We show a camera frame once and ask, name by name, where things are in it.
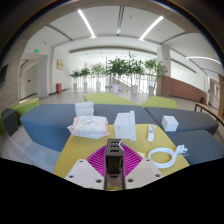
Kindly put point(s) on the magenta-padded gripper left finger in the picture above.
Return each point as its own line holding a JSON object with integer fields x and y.
{"x": 83, "y": 173}

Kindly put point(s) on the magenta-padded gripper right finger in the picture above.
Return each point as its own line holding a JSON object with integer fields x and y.
{"x": 143, "y": 171}

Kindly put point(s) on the black charger block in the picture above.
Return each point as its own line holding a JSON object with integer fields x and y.
{"x": 115, "y": 160}

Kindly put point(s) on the white tube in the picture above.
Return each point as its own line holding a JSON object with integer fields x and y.
{"x": 151, "y": 133}

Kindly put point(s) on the pink-white wet wipes pack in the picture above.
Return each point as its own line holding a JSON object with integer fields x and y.
{"x": 88, "y": 126}

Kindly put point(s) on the large white box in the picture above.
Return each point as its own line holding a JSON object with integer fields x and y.
{"x": 125, "y": 128}

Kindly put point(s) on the small white cube box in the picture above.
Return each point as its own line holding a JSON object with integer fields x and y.
{"x": 170, "y": 124}

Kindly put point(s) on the long grey sofa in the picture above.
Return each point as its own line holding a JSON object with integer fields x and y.
{"x": 46, "y": 123}

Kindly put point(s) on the green sofa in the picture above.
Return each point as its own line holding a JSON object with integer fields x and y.
{"x": 106, "y": 99}
{"x": 160, "y": 102}

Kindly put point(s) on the green bench seat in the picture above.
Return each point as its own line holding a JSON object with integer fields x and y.
{"x": 26, "y": 106}

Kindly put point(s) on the red fire extinguisher box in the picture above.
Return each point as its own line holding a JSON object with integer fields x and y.
{"x": 58, "y": 88}

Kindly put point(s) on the dark grey stool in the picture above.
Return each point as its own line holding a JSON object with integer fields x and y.
{"x": 10, "y": 121}

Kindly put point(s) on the white door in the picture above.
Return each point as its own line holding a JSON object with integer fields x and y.
{"x": 30, "y": 81}

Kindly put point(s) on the row of potted plants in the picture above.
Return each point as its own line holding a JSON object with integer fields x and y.
{"x": 116, "y": 68}

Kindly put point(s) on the wooden shelf unit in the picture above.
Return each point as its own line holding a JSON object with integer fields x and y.
{"x": 221, "y": 96}

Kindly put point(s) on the green exit sign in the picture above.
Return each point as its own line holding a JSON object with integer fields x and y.
{"x": 36, "y": 50}

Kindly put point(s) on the ceiling light strips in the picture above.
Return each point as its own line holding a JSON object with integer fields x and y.
{"x": 87, "y": 24}

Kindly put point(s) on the wooden bench with black frame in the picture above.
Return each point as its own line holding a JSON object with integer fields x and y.
{"x": 208, "y": 108}

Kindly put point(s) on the yellowish wall picture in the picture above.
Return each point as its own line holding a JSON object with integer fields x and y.
{"x": 60, "y": 64}

